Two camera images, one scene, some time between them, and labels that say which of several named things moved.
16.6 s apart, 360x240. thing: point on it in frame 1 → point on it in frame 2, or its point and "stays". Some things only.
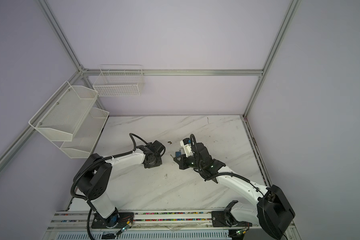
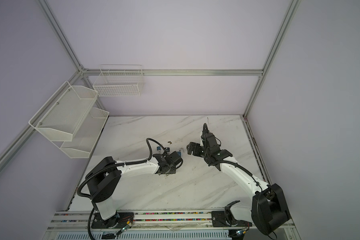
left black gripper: [159, 162] → [173, 171]
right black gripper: [181, 163] → [196, 145]
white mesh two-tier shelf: [68, 120] stays
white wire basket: [119, 80] stays
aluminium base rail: [149, 220] stays
